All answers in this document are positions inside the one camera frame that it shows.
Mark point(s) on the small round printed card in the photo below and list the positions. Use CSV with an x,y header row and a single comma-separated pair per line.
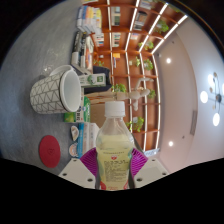
x,y
74,132
73,150

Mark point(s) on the wooden wall shelf unit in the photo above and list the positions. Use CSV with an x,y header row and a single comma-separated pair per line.
x,y
133,43

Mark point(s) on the green white tissue box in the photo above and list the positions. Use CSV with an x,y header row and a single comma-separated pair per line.
x,y
83,111

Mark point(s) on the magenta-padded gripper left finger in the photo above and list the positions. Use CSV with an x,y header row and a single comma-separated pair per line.
x,y
83,171

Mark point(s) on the white mug triangle line pattern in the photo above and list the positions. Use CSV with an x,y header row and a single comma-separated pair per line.
x,y
46,96

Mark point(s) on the yellow drink bottle white cap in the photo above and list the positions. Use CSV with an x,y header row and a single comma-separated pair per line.
x,y
115,146

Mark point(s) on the dark blue chair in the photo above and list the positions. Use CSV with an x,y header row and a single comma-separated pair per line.
x,y
101,69

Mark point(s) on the flat round red coaster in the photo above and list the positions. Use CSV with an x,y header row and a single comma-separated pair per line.
x,y
49,151

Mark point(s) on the recessed ceiling spotlight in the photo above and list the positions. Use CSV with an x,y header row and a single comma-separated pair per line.
x,y
168,60
170,143

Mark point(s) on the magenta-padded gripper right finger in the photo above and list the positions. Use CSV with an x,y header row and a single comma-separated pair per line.
x,y
143,171

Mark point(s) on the tan upholstered chair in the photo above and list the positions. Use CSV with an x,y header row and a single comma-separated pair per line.
x,y
96,115

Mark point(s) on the ceiling air vent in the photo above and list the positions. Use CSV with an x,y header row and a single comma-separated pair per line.
x,y
193,122

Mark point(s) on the branched ceiling lamp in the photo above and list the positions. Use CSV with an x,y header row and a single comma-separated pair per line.
x,y
216,98

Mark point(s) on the blue flat book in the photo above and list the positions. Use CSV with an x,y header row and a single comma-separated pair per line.
x,y
81,140

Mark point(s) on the dark magazine book pile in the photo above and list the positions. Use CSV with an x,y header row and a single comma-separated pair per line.
x,y
81,50

